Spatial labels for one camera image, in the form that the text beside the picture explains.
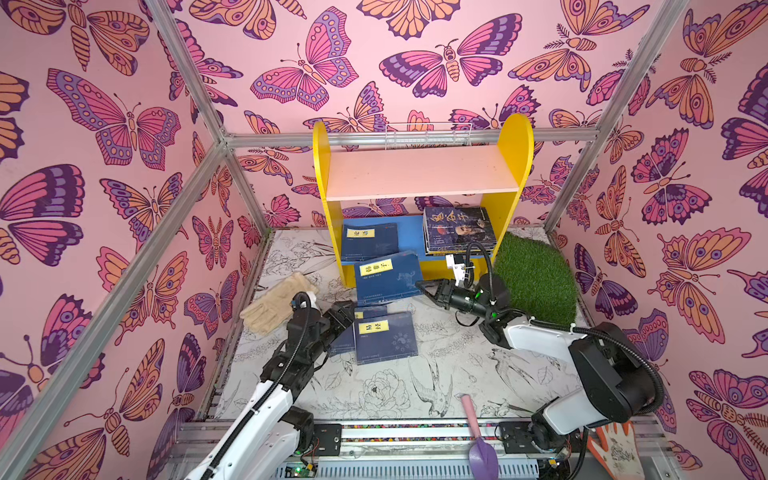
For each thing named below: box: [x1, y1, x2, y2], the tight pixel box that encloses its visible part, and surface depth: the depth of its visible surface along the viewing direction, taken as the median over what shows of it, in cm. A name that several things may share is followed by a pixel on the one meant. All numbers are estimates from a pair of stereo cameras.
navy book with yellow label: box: [342, 223, 399, 262], surface depth 98 cm
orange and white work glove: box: [587, 420, 645, 480], surface depth 71 cm
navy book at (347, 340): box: [328, 306, 387, 357], surface depth 94 cm
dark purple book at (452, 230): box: [423, 206, 497, 256], surface depth 94 cm
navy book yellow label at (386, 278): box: [354, 251, 422, 306], surface depth 82 cm
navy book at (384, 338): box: [353, 312, 419, 366], surface depth 90 cm
